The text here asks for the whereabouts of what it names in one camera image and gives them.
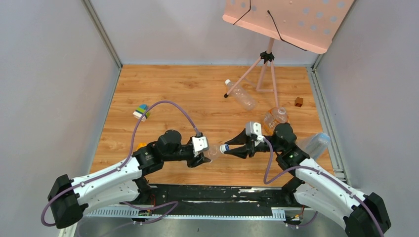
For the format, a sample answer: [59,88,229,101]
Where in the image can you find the black metal base rail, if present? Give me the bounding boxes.
[67,183,367,221]

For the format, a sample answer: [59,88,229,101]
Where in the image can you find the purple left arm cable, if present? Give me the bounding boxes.
[41,100,202,227]

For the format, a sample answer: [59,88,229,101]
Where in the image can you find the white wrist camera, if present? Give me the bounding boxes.
[192,136,209,154]
[245,121,265,141]

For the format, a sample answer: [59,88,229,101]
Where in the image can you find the pink music stand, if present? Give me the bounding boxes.
[222,0,355,106]

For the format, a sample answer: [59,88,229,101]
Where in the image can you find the orange label plastic bottle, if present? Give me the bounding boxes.
[262,107,289,135]

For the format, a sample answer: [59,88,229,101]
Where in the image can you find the stacked toy building blocks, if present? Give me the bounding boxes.
[132,104,150,121]

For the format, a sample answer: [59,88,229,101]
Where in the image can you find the small brown cube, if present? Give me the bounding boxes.
[294,97,304,108]

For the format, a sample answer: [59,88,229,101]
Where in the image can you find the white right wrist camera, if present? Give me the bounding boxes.
[245,121,265,141]

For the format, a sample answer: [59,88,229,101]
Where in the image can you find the yellow triangular toy block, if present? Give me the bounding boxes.
[135,143,147,151]

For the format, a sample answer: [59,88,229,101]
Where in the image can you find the clear bottle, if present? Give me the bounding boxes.
[224,85,257,111]
[204,144,224,162]

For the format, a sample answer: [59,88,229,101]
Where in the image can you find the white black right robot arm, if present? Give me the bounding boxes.
[220,122,391,237]

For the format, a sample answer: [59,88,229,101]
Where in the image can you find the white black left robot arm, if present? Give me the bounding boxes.
[47,130,210,229]

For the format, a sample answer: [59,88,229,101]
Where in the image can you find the white blue bottle cap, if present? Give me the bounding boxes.
[219,144,230,154]

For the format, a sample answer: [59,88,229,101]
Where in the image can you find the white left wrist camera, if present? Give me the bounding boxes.
[192,136,209,154]

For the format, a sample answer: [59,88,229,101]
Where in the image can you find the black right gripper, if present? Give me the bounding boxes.
[223,129,282,158]

